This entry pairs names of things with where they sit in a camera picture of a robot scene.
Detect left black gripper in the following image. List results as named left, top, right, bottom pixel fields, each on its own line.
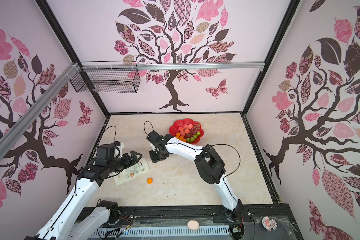
left=107, top=150, right=143, bottom=173

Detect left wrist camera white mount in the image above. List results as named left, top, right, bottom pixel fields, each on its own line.
left=113, top=141, right=124, bottom=155

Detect red flower-shaped fruit bowl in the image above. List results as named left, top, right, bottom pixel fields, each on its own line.
left=169, top=119, right=204, bottom=145

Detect aluminium rail left wall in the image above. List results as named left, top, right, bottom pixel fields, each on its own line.
left=0, top=63, right=80, bottom=161

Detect aluminium rail wall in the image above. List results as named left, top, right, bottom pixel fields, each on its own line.
left=0, top=63, right=80, bottom=161
left=81, top=61, right=265, bottom=71

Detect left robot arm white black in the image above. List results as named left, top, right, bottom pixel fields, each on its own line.
left=32, top=141, right=142, bottom=240

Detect black wire mesh basket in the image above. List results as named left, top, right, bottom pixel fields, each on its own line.
left=70, top=60, right=141, bottom=94

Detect white vented cable duct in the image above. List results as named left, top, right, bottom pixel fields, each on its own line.
left=89, top=226, right=232, bottom=240

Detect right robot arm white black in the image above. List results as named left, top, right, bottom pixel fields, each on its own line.
left=147, top=131, right=242, bottom=222

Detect white printed snack pouch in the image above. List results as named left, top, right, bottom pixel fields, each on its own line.
left=114, top=158, right=150, bottom=186

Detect round pink cartoon sticker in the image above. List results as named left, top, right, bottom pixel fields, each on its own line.
left=262, top=217, right=278, bottom=232

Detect aluminium rail back wall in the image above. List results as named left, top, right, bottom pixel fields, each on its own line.
left=81, top=61, right=265, bottom=71

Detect purple fake grape bunch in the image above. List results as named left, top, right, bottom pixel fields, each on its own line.
left=187, top=123, right=201, bottom=138

